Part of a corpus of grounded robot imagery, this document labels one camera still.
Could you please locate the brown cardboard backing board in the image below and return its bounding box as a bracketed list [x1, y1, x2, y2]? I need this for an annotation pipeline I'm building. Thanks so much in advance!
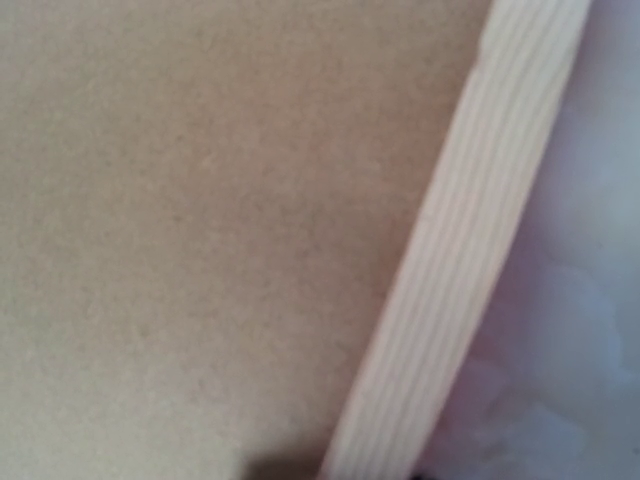
[1, 1, 488, 479]

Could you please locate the wooden picture frame pink edge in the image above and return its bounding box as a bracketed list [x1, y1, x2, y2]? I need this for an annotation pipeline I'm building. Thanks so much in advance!
[319, 1, 590, 479]

